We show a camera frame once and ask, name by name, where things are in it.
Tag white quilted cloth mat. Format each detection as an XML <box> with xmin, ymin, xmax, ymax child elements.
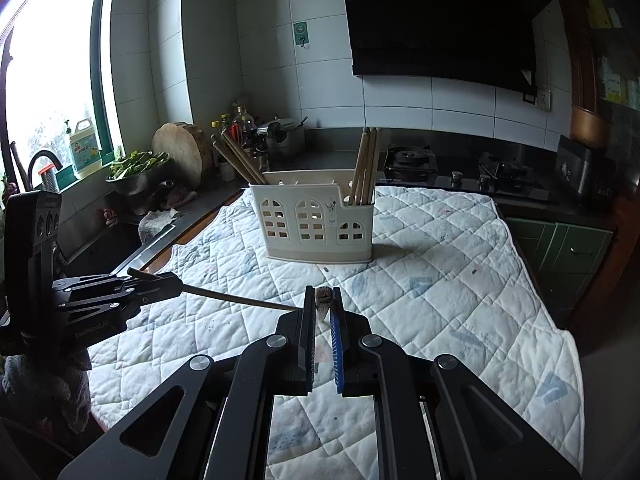
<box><xmin>89</xmin><ymin>186</ymin><xmax>585</xmax><ymax>467</ymax></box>

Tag grey dish rag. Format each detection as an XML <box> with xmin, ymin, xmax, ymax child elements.
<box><xmin>138</xmin><ymin>208</ymin><xmax>180</xmax><ymax>245</ymax></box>

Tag black sink faucet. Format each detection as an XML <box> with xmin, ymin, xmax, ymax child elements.
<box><xmin>26</xmin><ymin>150</ymin><xmax>63</xmax><ymax>193</ymax></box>

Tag steel bowl of greens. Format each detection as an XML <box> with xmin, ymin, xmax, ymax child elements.
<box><xmin>105</xmin><ymin>151</ymin><xmax>169</xmax><ymax>196</ymax></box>

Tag green cabinet drawers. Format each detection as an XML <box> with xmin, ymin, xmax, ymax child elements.
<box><xmin>506</xmin><ymin>218</ymin><xmax>613</xmax><ymax>310</ymax></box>

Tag round wooden cutting board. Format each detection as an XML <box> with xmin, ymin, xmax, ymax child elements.
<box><xmin>152</xmin><ymin>122</ymin><xmax>214</xmax><ymax>188</ymax></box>

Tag white plastic utensil holder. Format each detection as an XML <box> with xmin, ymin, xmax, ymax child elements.
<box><xmin>250</xmin><ymin>169</ymin><xmax>373</xmax><ymax>264</ymax></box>

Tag small white seasoning jar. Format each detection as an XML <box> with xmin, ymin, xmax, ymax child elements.
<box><xmin>219</xmin><ymin>162</ymin><xmax>236</xmax><ymax>182</ymax></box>

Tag black gas stove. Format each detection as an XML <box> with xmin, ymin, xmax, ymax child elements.
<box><xmin>383</xmin><ymin>145</ymin><xmax>538</xmax><ymax>195</ymax></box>

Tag yellow cap sauce bottle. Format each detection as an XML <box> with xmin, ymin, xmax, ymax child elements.
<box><xmin>212</xmin><ymin>120</ymin><xmax>221</xmax><ymax>140</ymax></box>

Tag cooking oil bottle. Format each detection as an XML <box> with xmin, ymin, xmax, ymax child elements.
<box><xmin>234</xmin><ymin>105</ymin><xmax>257</xmax><ymax>148</ymax></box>

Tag black rice cooker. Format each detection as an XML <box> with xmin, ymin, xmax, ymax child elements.
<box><xmin>555</xmin><ymin>136</ymin><xmax>615</xmax><ymax>197</ymax></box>

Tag silver pressure cooker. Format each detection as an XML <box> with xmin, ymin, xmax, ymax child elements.
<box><xmin>266</xmin><ymin>118</ymin><xmax>306</xmax><ymax>155</ymax></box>

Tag copper pot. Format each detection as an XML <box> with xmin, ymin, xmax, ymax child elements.
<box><xmin>570</xmin><ymin>105</ymin><xmax>612</xmax><ymax>150</ymax></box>

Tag black range hood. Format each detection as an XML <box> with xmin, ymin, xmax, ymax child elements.
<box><xmin>345</xmin><ymin>0</ymin><xmax>551</xmax><ymax>96</ymax></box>

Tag wall power socket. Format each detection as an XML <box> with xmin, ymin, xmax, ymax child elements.
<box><xmin>536</xmin><ymin>89</ymin><xmax>552</xmax><ymax>113</ymax></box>

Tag green wall hook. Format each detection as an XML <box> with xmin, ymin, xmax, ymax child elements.
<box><xmin>293</xmin><ymin>21</ymin><xmax>309</xmax><ymax>49</ymax></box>

